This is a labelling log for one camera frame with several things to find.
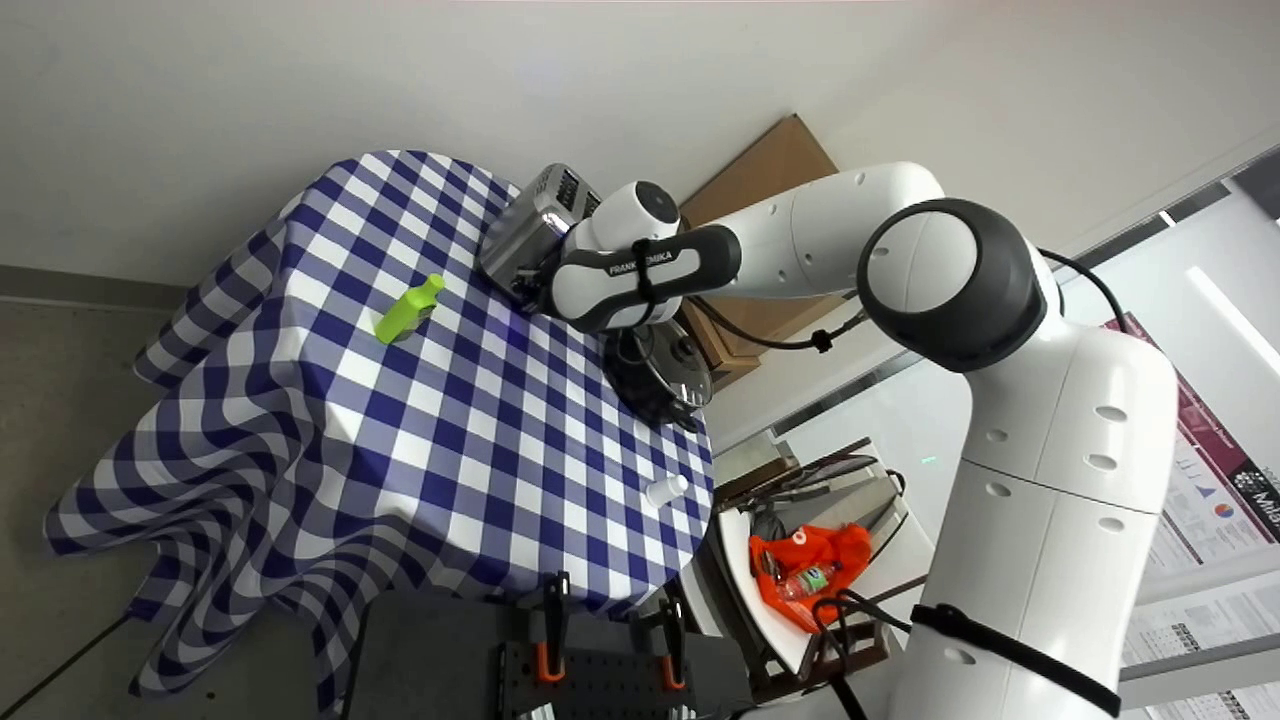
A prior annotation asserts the poster with maroon stripe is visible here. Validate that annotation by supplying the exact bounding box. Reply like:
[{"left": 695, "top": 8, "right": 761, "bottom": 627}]
[{"left": 1115, "top": 306, "right": 1280, "bottom": 544}]

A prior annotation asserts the black metal tools bundle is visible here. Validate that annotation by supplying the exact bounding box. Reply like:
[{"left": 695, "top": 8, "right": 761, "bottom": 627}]
[{"left": 741, "top": 434, "right": 913, "bottom": 540}]

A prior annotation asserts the blue white checked tablecloth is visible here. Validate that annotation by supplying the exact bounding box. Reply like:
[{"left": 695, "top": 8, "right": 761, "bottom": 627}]
[{"left": 45, "top": 144, "right": 719, "bottom": 715}]

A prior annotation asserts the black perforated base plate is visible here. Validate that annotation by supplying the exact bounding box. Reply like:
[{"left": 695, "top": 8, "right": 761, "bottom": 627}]
[{"left": 484, "top": 597, "right": 753, "bottom": 720}]

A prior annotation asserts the white printed paper sheet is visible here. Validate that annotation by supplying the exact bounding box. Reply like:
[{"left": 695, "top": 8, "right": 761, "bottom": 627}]
[{"left": 1121, "top": 570, "right": 1280, "bottom": 720}]

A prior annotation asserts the silver toaster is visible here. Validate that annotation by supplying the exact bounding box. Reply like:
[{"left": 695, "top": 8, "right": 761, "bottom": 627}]
[{"left": 478, "top": 158, "right": 604, "bottom": 306}]

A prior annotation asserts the black cooking pot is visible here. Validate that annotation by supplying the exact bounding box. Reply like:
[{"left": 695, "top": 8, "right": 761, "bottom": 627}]
[{"left": 601, "top": 323, "right": 714, "bottom": 430}]

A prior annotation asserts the black clamp orange handle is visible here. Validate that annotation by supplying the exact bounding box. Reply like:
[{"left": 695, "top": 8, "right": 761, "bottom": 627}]
[
  {"left": 647, "top": 592, "right": 692, "bottom": 694},
  {"left": 527, "top": 570, "right": 571, "bottom": 688}
]

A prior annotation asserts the green plastic bottle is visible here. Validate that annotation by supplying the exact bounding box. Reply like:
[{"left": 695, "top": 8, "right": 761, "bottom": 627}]
[{"left": 374, "top": 270, "right": 454, "bottom": 348}]

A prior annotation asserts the white tray board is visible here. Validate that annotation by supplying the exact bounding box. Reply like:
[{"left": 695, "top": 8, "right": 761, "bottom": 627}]
[{"left": 718, "top": 457, "right": 937, "bottom": 679}]

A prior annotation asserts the cardboard box with dark band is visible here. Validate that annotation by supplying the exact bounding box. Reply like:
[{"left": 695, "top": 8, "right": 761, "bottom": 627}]
[{"left": 677, "top": 113, "right": 857, "bottom": 389}]

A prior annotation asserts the glass pot lid black knob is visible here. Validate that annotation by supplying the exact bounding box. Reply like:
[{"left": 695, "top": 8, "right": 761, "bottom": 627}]
[{"left": 637, "top": 315, "right": 719, "bottom": 411}]

